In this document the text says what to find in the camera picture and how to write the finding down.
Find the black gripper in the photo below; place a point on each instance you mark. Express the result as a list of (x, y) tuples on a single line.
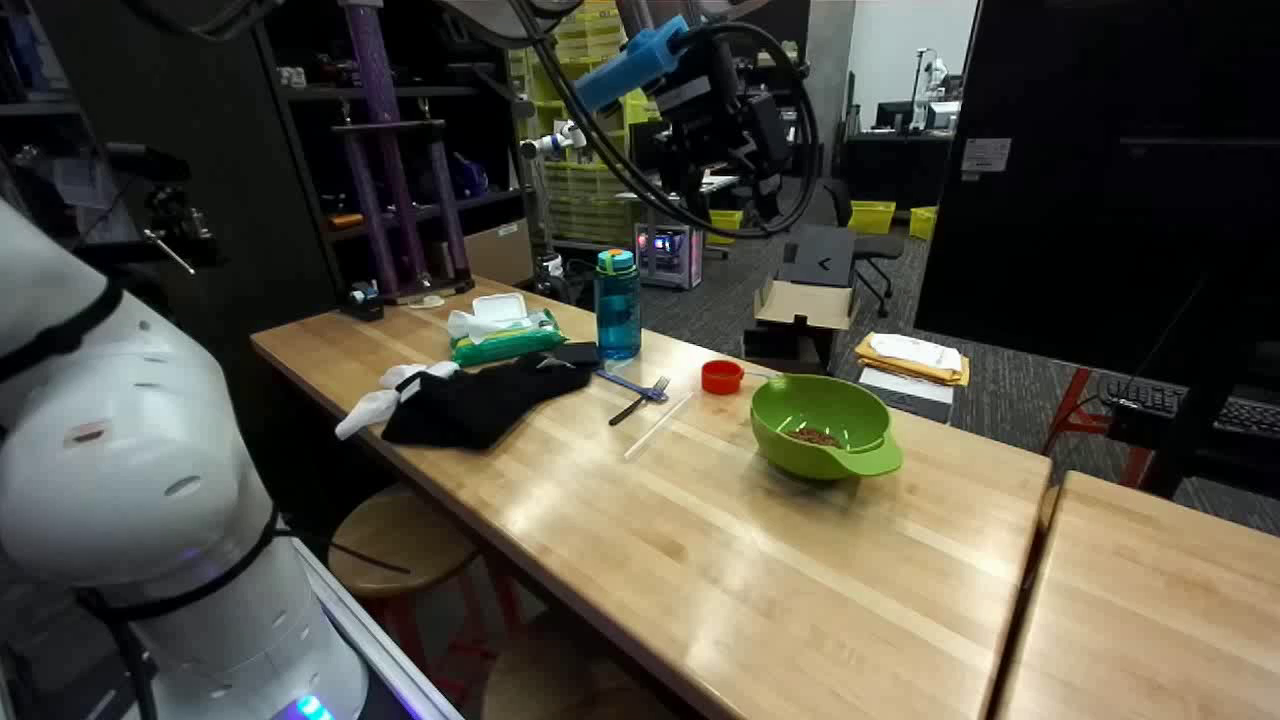
[(727, 112)]

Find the clear plastic straw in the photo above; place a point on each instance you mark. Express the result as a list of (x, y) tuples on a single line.
[(658, 427)]

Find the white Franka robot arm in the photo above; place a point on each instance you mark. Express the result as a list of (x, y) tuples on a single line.
[(120, 441)]

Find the lime green bowl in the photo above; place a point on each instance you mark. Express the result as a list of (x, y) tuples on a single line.
[(821, 434)]

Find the yellow floor bin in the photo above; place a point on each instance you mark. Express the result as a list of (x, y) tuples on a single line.
[(727, 222), (873, 216), (921, 224)]

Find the box with pink lights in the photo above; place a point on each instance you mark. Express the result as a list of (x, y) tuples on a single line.
[(666, 256)]

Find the open cardboard box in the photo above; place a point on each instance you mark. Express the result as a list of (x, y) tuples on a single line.
[(802, 306)]

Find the yellow bin shelf rack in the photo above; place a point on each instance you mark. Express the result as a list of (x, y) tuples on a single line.
[(583, 203)]

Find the blue water bottle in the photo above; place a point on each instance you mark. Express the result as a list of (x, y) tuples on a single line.
[(616, 313)]

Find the small red cup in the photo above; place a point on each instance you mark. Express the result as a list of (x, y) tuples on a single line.
[(721, 379)]

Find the tan paper stack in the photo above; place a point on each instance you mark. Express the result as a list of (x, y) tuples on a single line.
[(915, 361)]

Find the black pen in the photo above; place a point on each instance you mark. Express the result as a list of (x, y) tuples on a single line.
[(629, 411)]

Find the white paper sign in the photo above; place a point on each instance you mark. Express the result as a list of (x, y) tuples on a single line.
[(991, 158)]

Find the green wipes pack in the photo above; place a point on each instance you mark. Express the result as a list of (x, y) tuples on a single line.
[(505, 343)]

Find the thin purple pole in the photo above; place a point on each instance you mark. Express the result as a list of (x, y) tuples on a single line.
[(448, 215)]

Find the black cloth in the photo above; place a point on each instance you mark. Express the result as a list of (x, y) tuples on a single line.
[(484, 395)]

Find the thick purple pole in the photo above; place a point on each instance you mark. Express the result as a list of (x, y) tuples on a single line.
[(376, 134)]

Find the black computer monitor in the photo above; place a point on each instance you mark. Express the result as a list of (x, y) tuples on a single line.
[(1120, 203)]

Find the white cloth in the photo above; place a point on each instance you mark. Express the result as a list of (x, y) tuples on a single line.
[(365, 411)]

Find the black shelf unit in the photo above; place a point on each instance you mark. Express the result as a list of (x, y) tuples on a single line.
[(306, 160)]

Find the round wooden stool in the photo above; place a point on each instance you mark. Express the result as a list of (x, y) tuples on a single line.
[(401, 542), (560, 673)]

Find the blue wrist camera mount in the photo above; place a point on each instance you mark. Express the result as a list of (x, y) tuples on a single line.
[(632, 61)]

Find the red metal frame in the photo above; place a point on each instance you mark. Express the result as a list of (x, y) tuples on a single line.
[(1075, 407)]

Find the black camera on stand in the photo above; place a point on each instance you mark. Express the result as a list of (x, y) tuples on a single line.
[(120, 203)]

